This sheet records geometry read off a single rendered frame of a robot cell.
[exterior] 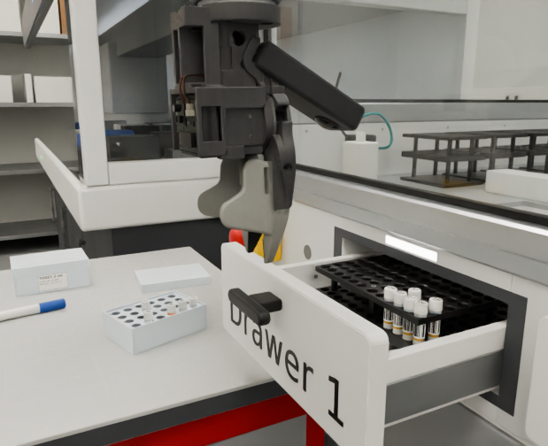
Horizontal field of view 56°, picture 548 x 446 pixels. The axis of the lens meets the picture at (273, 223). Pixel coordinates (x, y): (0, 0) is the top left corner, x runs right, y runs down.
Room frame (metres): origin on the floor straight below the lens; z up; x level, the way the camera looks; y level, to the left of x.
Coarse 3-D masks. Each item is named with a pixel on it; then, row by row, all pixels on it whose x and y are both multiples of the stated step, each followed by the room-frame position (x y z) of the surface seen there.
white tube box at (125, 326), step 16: (128, 304) 0.72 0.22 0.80; (160, 304) 0.72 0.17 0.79; (176, 304) 0.72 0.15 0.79; (112, 320) 0.67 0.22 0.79; (128, 320) 0.67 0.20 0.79; (160, 320) 0.66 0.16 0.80; (176, 320) 0.68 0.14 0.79; (192, 320) 0.70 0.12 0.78; (112, 336) 0.67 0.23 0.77; (128, 336) 0.64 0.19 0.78; (144, 336) 0.64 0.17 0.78; (160, 336) 0.66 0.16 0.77; (176, 336) 0.68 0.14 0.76
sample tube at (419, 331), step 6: (414, 306) 0.44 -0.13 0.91; (420, 306) 0.44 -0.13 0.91; (426, 306) 0.44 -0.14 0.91; (414, 312) 0.44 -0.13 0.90; (420, 312) 0.44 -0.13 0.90; (426, 312) 0.44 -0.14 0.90; (414, 324) 0.44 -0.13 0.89; (414, 330) 0.44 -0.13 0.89; (420, 330) 0.44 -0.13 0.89; (414, 336) 0.44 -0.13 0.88; (420, 336) 0.44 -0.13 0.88; (414, 342) 0.44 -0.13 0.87; (420, 342) 0.44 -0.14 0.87
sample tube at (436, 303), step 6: (432, 300) 0.45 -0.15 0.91; (438, 300) 0.45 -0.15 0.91; (432, 306) 0.45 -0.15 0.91; (438, 306) 0.44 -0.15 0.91; (432, 312) 0.45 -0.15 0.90; (438, 312) 0.44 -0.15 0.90; (432, 324) 0.45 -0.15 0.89; (438, 324) 0.45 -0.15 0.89; (432, 330) 0.45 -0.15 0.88; (438, 330) 0.45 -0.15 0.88; (432, 336) 0.45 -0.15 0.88; (438, 336) 0.45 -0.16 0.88
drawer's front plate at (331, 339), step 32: (224, 256) 0.58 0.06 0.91; (256, 256) 0.54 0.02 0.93; (224, 288) 0.59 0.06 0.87; (256, 288) 0.51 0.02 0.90; (288, 288) 0.44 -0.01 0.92; (224, 320) 0.59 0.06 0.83; (288, 320) 0.44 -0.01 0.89; (320, 320) 0.39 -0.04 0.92; (352, 320) 0.37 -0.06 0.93; (256, 352) 0.51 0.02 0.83; (320, 352) 0.39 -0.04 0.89; (352, 352) 0.35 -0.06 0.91; (384, 352) 0.34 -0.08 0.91; (288, 384) 0.44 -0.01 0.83; (320, 384) 0.39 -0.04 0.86; (352, 384) 0.35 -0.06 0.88; (384, 384) 0.34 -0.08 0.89; (320, 416) 0.39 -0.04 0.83; (352, 416) 0.35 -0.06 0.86; (384, 416) 0.34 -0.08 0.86
